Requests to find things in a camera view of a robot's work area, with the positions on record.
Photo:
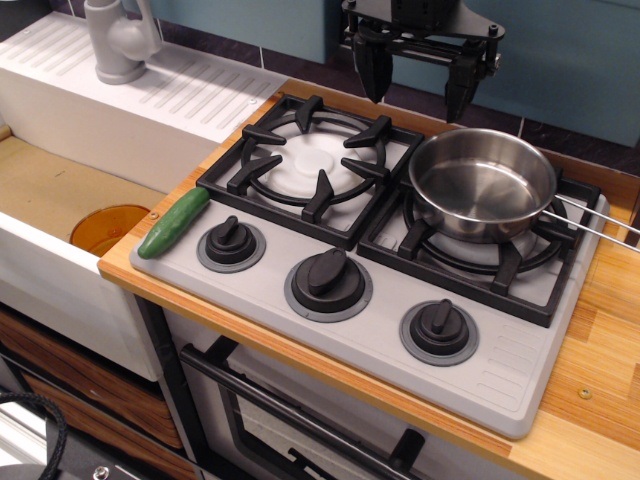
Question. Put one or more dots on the green toy pickle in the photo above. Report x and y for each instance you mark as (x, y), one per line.
(174, 223)

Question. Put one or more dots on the stainless steel pan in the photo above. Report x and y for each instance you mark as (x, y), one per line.
(485, 186)

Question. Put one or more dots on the grey toy stove top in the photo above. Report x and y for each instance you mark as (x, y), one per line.
(499, 387)

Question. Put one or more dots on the black right burner grate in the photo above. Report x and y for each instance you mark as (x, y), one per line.
(532, 277)

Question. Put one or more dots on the orange plastic bowl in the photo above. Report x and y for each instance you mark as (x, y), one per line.
(99, 231)

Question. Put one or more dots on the black middle stove knob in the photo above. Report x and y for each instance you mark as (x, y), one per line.
(328, 287)

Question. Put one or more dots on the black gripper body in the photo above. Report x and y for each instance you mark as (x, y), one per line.
(429, 31)

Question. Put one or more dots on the wooden drawer front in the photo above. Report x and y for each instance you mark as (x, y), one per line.
(104, 401)

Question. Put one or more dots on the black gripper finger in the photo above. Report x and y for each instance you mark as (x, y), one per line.
(373, 62)
(465, 72)

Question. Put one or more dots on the black left stove knob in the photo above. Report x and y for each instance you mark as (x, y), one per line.
(231, 246)

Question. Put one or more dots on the black right stove knob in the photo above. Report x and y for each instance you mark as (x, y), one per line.
(439, 333)

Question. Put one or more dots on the black stove knob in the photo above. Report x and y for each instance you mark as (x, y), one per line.
(231, 246)
(439, 333)
(328, 287)

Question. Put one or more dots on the black burner grate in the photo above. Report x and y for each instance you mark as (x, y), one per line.
(307, 172)
(532, 277)

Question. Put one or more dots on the toy oven door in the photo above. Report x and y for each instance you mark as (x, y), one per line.
(279, 423)

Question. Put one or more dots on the black left burner grate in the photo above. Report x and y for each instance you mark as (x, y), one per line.
(307, 172)

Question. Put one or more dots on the white toy sink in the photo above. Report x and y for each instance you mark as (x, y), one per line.
(71, 145)

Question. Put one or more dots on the grey toy faucet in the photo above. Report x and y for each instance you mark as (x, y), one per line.
(121, 45)

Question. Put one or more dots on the black oven door handle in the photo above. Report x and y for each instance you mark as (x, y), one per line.
(212, 364)

